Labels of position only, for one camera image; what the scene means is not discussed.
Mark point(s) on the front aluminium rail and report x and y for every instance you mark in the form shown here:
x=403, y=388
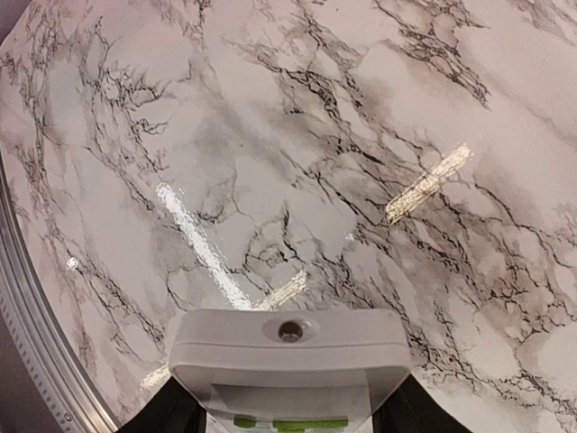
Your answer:
x=62, y=398

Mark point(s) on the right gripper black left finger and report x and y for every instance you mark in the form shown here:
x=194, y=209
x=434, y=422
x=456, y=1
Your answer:
x=171, y=410

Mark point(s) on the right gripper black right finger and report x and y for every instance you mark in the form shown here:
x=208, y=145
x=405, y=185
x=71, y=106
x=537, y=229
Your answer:
x=409, y=409

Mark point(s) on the white remote control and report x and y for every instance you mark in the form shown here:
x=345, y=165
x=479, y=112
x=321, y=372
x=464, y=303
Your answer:
x=290, y=371

